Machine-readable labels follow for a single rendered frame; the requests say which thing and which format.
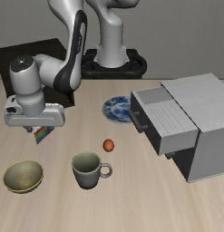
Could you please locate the blue and white plate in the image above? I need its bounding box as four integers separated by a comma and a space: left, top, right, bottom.
102, 95, 134, 124

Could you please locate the grey cabinet drawer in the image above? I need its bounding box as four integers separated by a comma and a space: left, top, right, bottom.
129, 86, 200, 157

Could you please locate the rainbow striped cake wedge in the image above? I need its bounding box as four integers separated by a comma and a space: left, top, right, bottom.
34, 125, 55, 145

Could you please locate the grey-green mug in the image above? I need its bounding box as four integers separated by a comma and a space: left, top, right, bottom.
71, 150, 113, 190

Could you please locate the grey cabinet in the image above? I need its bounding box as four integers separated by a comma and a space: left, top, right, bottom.
160, 72, 224, 184

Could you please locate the dark brown flat board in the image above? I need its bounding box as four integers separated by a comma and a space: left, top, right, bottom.
0, 37, 76, 109

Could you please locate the olive bowl with yellow rim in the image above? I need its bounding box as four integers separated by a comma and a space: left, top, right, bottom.
2, 159, 44, 195

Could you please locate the small orange fruit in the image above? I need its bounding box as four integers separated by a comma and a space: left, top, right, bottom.
102, 139, 115, 153

